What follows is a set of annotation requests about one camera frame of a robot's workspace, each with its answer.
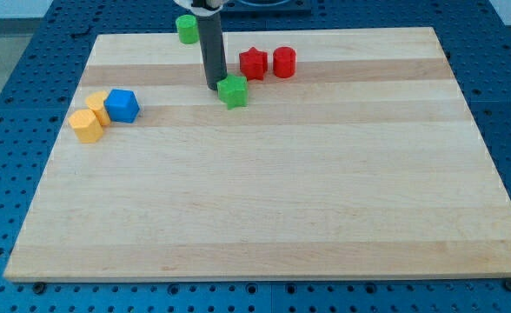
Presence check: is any blue cube block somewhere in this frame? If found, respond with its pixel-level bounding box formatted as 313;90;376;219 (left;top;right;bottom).
104;89;140;123

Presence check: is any green cylinder block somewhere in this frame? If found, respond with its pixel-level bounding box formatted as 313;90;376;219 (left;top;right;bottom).
175;15;199;44

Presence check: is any red star block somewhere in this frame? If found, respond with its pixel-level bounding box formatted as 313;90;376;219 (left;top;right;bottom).
239;47;268;80

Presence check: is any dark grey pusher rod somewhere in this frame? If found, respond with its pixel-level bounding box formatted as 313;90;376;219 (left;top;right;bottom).
192;0;228;90

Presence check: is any wooden board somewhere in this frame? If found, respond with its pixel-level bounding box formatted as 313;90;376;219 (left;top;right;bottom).
4;27;511;283

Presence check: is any green star block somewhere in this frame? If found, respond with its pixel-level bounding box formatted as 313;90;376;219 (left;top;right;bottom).
217;74;248;110

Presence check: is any yellow cylinder block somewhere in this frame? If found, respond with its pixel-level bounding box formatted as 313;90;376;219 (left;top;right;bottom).
85;90;111;126

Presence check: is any red cylinder block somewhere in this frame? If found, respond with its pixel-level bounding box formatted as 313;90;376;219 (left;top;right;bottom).
273;46;296;78

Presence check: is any yellow hexagon block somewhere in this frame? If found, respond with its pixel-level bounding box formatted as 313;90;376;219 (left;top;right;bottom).
69;109;103;143

